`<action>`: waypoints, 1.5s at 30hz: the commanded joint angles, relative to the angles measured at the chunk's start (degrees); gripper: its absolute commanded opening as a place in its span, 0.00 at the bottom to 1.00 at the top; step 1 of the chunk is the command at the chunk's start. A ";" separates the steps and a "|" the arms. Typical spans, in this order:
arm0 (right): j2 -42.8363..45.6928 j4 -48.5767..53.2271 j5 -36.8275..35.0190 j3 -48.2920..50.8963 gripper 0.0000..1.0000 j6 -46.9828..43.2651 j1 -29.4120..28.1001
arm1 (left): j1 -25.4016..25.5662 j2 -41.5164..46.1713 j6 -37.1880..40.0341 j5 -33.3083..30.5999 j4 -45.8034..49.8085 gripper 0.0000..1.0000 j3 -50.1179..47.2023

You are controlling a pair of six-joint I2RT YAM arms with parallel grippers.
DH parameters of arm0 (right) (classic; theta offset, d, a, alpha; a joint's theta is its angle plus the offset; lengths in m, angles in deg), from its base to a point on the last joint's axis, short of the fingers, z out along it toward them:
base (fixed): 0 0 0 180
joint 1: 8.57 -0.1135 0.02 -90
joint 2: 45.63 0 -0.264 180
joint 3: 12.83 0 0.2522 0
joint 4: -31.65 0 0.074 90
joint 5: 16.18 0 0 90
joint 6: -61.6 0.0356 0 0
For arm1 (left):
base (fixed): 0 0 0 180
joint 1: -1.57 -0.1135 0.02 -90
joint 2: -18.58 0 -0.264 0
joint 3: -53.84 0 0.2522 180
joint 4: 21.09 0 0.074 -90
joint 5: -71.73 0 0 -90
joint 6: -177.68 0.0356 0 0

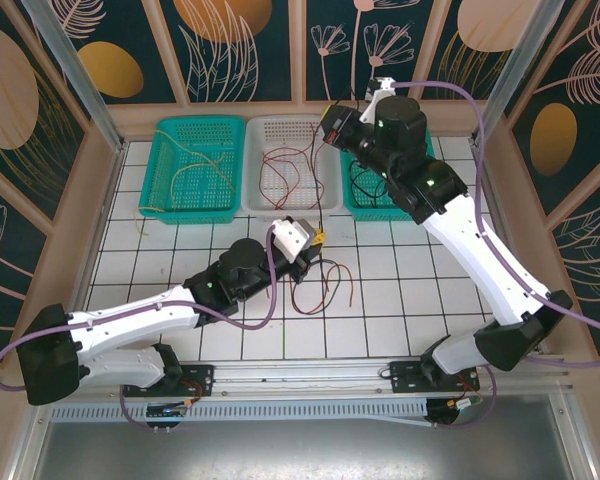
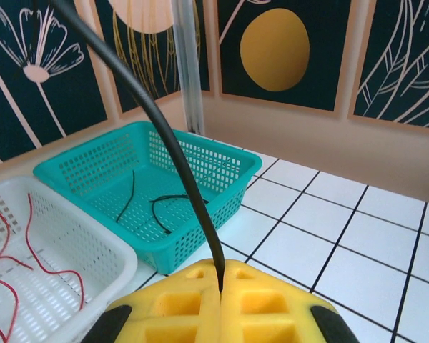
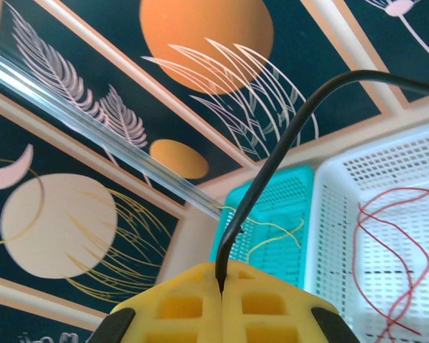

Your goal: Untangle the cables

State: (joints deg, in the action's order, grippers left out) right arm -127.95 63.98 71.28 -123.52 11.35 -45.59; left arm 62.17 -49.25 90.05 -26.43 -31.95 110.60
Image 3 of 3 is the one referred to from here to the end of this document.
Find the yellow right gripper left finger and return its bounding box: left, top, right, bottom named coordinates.
left=89, top=262, right=225, bottom=343

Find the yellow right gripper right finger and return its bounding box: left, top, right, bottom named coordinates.
left=221, top=262, right=358, bottom=343

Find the red cable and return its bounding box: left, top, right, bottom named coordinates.
left=357, top=178, right=429, bottom=343
left=352, top=202, right=421, bottom=337

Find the black cable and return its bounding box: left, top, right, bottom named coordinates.
left=214, top=69, right=429, bottom=297

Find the white plastic basket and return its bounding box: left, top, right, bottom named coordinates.
left=303, top=121, right=429, bottom=343

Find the teal plastic basket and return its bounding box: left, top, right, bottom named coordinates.
left=209, top=166, right=315, bottom=290

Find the aluminium frame post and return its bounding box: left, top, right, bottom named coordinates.
left=0, top=45, right=227, bottom=222

